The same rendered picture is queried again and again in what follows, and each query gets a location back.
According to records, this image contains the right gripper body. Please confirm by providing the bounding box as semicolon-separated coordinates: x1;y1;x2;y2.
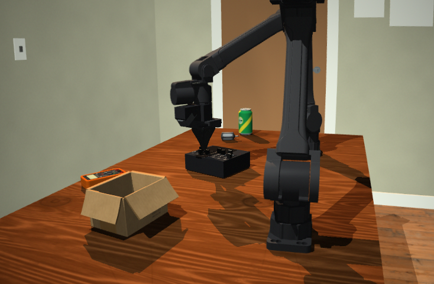
187;102;222;130

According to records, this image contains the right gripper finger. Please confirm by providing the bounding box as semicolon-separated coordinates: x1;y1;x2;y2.
192;128;208;149
197;127;215;150

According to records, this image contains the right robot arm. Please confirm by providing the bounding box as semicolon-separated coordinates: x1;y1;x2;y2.
170;9;322;150

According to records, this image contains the orange digital multimeter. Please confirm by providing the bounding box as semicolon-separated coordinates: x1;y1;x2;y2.
80;168;125;189

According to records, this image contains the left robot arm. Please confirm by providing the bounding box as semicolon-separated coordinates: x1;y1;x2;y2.
263;0;325;253

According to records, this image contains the open brown cardboard box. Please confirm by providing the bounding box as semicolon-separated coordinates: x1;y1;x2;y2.
81;171;179;237

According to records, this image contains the dark grey fader panel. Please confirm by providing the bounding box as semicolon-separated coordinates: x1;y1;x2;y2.
185;146;250;178

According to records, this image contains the green drink can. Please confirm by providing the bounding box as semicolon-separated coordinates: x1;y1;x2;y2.
238;108;252;135

